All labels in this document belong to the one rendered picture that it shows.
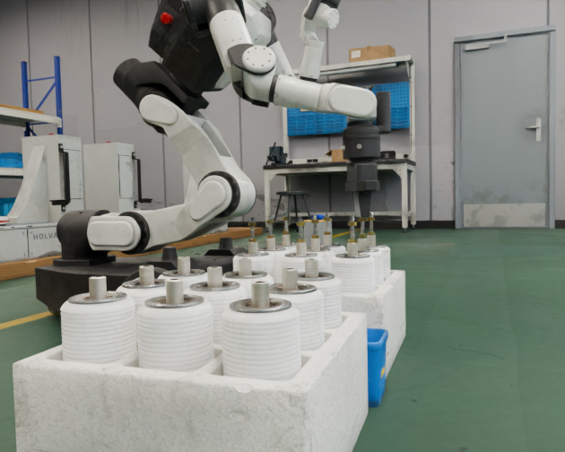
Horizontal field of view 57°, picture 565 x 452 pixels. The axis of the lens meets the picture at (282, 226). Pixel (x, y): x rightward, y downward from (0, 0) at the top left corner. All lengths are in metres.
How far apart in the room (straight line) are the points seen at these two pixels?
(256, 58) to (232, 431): 0.89
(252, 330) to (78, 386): 0.23
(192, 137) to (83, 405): 1.08
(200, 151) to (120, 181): 2.25
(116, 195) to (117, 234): 2.10
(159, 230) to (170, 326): 1.09
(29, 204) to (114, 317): 2.73
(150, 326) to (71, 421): 0.15
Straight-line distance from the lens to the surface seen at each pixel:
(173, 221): 1.69
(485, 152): 6.24
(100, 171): 3.95
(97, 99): 8.37
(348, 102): 1.23
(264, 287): 0.63
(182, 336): 0.66
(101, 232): 1.81
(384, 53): 6.14
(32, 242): 3.21
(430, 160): 6.28
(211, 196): 1.57
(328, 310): 0.84
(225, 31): 1.37
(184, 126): 1.65
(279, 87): 1.26
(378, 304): 1.09
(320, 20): 1.93
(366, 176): 1.23
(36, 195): 3.46
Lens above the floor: 0.38
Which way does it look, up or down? 3 degrees down
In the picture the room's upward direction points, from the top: 1 degrees counter-clockwise
